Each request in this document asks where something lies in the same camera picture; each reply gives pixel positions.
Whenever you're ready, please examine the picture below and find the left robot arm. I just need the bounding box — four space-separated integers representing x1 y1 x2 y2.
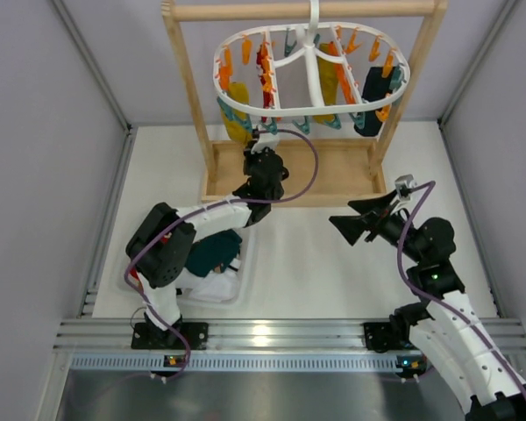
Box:
124 147 289 347

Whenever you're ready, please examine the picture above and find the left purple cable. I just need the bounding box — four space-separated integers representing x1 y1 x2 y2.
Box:
123 127 320 381

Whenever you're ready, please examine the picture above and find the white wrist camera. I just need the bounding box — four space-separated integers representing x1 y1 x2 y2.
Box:
249 129 281 153
394 175 417 203

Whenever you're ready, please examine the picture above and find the teal sock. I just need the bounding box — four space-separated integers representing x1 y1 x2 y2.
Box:
185 230 242 277

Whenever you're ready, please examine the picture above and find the wooden hanger stand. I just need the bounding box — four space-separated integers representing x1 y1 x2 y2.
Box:
161 1 447 206

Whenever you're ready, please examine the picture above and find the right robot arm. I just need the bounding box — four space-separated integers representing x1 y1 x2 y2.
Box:
329 191 526 420

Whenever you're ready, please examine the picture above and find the dark navy sock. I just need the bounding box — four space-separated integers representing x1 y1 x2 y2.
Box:
353 67 395 137

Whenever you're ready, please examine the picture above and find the aluminium rail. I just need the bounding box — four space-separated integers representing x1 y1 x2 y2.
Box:
52 318 526 374

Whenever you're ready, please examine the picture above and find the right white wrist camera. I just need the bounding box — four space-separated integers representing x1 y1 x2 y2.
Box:
394 175 417 203

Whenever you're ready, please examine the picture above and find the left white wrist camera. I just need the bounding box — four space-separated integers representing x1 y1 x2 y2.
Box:
249 129 281 153

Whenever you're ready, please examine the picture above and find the white sock in basket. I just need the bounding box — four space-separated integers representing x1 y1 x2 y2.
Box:
175 266 240 303

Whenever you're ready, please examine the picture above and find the white round clip hanger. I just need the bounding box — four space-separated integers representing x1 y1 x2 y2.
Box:
213 1 411 119

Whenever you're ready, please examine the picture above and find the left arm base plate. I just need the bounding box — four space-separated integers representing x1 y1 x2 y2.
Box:
131 322 209 351

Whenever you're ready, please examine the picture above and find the red sock with white pattern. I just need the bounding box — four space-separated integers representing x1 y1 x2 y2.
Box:
256 41 275 109

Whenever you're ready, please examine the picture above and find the white plastic basket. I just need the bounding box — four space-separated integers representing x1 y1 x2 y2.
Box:
177 226 257 310

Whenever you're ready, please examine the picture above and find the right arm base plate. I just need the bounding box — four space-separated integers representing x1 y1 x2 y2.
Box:
363 322 413 353

